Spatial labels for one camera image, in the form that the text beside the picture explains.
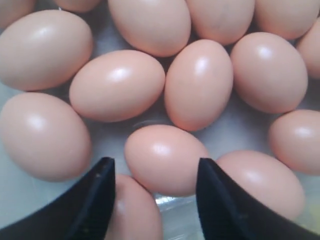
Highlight clear plastic bin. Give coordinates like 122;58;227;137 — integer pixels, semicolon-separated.
0;1;320;240

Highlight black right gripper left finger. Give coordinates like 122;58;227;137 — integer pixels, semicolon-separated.
0;157;116;240

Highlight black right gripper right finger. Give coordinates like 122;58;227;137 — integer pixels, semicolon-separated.
196;158;320;240

